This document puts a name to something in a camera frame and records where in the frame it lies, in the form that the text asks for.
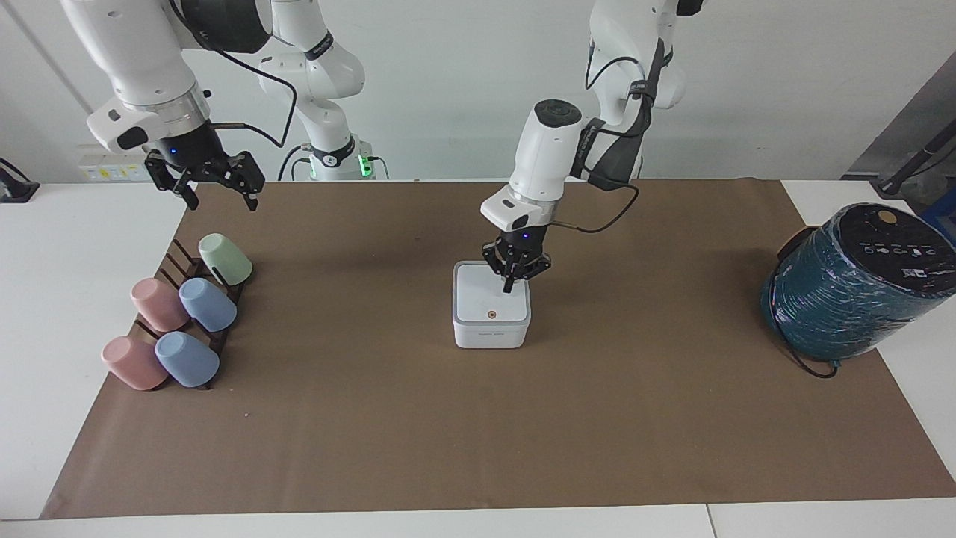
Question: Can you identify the pale green cup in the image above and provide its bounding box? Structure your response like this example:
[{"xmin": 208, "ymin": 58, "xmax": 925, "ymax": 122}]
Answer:
[{"xmin": 198, "ymin": 233, "xmax": 254, "ymax": 288}]

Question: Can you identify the dark wooden cup rack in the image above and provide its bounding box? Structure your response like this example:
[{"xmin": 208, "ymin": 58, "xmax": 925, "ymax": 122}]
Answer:
[{"xmin": 133, "ymin": 238, "xmax": 255, "ymax": 392}]

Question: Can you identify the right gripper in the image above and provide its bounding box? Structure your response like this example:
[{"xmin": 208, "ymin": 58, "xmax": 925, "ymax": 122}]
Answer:
[{"xmin": 144, "ymin": 124, "xmax": 267, "ymax": 213}]

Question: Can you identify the blue cup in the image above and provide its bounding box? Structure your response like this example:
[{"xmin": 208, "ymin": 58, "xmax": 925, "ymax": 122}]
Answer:
[
  {"xmin": 179, "ymin": 277, "xmax": 238, "ymax": 333},
  {"xmin": 155, "ymin": 331, "xmax": 221, "ymax": 389}
]

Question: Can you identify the black stand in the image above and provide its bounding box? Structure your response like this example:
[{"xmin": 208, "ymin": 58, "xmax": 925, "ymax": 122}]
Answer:
[
  {"xmin": 0, "ymin": 158, "xmax": 40, "ymax": 203},
  {"xmin": 877, "ymin": 137, "xmax": 956, "ymax": 197}
]

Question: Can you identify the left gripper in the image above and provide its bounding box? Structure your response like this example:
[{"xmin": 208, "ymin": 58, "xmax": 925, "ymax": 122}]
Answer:
[{"xmin": 482, "ymin": 223, "xmax": 554, "ymax": 294}]

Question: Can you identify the teal wire spool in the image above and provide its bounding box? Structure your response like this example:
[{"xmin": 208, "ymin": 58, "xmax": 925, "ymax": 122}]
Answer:
[{"xmin": 760, "ymin": 202, "xmax": 956, "ymax": 364}]

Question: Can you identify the small white trash can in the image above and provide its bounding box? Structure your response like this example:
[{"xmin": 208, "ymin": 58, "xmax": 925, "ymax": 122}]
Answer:
[{"xmin": 452, "ymin": 260, "xmax": 533, "ymax": 350}]

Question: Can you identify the white power strip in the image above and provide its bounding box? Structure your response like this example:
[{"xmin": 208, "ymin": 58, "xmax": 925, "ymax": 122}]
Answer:
[{"xmin": 78, "ymin": 153, "xmax": 152, "ymax": 183}]

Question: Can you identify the pink cup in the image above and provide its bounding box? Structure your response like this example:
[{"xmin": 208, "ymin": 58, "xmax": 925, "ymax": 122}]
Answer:
[
  {"xmin": 102, "ymin": 336, "xmax": 170, "ymax": 392},
  {"xmin": 131, "ymin": 278, "xmax": 192, "ymax": 333}
]

